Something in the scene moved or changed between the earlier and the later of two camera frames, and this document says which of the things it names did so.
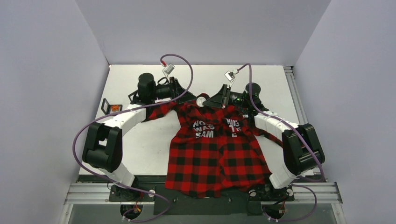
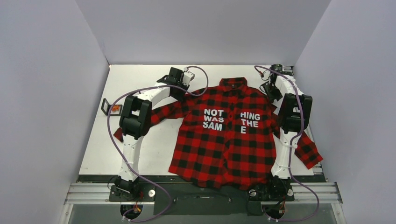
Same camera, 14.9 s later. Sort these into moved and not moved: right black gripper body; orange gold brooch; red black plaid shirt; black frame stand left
Moved: red black plaid shirt; right black gripper body
Not moved: orange gold brooch; black frame stand left
